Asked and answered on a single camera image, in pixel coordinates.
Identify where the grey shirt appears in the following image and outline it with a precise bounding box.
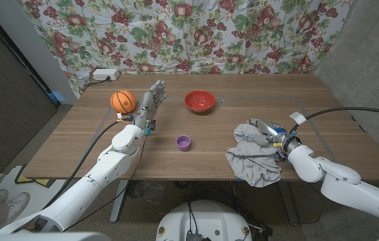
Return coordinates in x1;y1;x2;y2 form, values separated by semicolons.
225;123;283;188

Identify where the dark brown door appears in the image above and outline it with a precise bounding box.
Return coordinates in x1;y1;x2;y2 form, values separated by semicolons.
0;6;60;173

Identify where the red bowl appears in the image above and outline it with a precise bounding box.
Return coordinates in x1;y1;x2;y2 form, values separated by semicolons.
183;89;216;114

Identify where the light grey table leg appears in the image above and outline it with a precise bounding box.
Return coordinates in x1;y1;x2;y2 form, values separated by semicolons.
110;180;129;224

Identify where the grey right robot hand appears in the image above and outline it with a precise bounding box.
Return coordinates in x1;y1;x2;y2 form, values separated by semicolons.
244;118;293;148

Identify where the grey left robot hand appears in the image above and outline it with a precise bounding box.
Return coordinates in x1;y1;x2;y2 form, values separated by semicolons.
134;79;167;130

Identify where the blue tape piece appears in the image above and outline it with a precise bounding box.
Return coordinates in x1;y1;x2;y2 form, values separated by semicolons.
48;90;66;104

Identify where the dark grey table leg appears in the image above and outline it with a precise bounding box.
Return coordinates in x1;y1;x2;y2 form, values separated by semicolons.
278;180;301;226

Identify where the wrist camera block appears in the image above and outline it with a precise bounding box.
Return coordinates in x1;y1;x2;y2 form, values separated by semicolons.
275;149;291;163
145;119;157;137

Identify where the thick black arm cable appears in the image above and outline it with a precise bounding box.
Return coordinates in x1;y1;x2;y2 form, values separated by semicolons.
42;117;133;208
288;106;379;135

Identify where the white cable tag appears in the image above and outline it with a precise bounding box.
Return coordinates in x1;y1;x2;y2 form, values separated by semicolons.
289;111;307;126

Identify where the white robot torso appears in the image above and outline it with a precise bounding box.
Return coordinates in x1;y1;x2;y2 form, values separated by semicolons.
155;199;253;241

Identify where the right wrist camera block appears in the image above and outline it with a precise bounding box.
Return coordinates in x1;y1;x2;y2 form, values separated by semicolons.
275;149;291;163

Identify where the black power strip cable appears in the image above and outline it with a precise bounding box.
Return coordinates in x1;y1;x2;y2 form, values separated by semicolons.
81;76;112;91

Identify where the clear plastic bag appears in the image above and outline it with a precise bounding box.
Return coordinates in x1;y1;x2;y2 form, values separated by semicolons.
131;180;169;207

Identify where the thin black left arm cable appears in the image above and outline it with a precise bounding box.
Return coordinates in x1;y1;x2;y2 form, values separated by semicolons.
64;135;149;232

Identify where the white power strip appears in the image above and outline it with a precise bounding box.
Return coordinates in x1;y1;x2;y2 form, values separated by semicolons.
92;68;121;82

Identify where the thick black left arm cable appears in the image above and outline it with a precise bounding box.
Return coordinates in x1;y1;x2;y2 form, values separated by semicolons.
42;117;133;208

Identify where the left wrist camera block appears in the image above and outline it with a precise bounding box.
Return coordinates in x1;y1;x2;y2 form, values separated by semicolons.
145;119;157;137

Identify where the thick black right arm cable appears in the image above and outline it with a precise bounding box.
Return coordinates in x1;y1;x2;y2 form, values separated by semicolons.
288;106;379;135

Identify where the fruit print backdrop cloth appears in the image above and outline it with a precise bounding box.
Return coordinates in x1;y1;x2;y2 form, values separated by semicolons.
17;0;353;98

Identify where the orange mini basketball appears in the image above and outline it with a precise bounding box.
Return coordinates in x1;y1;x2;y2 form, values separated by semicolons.
110;90;137;114

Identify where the purple cup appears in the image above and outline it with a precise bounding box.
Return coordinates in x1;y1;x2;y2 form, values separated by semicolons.
175;135;192;152

